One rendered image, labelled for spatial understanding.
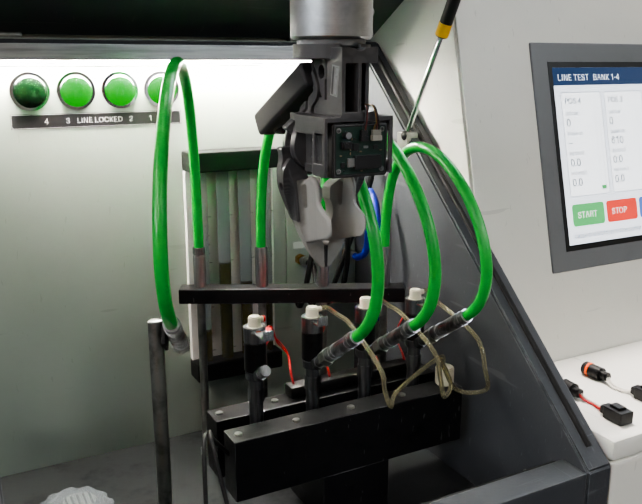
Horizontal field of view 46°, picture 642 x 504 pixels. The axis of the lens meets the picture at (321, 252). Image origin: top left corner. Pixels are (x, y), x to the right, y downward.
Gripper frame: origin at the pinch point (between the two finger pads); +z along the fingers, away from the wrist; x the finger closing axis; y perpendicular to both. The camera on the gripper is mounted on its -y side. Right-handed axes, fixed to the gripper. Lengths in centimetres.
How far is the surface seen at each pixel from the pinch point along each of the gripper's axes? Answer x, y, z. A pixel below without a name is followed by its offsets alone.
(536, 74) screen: 49, -23, -17
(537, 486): 23.4, 8.5, 28.4
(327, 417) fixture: 7.7, -12.6, 25.4
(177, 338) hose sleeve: -12.5, -8.6, 9.8
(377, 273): 7.3, -0.9, 3.4
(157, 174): -14.9, -4.4, -8.3
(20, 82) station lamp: -21, -44, -16
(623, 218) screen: 64, -17, 6
